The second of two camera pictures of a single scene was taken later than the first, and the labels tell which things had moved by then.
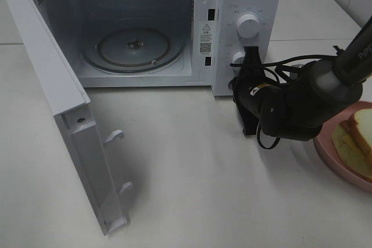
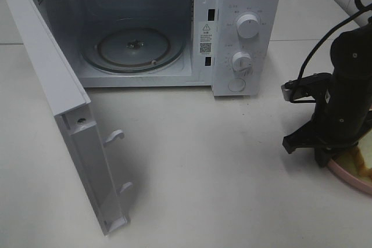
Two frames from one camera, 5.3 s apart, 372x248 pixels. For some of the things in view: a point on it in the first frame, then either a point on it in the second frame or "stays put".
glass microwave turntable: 132,49 stays put
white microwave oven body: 158,28 stays put
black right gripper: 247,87 -> 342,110
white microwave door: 88,143 stays put
